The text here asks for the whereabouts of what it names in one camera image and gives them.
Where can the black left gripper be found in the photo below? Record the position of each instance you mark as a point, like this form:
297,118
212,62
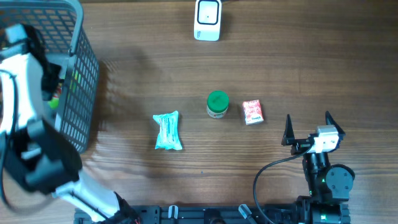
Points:
50,91

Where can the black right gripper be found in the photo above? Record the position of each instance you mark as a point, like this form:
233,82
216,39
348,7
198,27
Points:
300,145

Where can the small red carton box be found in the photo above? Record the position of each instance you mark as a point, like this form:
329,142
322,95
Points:
252,112

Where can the green lid jar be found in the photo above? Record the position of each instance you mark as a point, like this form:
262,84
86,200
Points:
217,104

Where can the teal tissue packet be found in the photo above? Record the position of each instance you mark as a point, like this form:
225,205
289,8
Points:
168,137

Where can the Haribo gummy candy bag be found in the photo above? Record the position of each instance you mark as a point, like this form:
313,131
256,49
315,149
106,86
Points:
54,102

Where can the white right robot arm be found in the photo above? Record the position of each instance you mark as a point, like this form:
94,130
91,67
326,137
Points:
329,185

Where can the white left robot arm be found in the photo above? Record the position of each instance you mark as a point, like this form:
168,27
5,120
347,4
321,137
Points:
33,152

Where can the white barcode scanner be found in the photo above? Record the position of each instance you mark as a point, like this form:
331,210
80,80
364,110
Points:
207,22

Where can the grey plastic shopping basket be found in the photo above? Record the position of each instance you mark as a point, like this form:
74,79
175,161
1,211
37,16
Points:
60,24

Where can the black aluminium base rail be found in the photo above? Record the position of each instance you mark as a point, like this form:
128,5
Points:
285,213

